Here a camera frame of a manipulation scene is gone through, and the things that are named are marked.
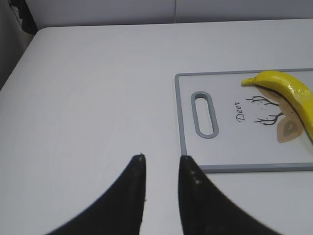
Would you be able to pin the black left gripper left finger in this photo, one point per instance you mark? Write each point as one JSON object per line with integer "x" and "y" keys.
{"x": 119, "y": 210}

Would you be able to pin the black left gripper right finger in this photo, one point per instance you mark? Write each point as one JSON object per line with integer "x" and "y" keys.
{"x": 205, "y": 210}

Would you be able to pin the yellow plastic banana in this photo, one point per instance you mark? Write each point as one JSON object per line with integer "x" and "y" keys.
{"x": 294, "y": 99}

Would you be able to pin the white grey cutting board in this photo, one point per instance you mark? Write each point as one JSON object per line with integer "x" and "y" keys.
{"x": 228, "y": 128}

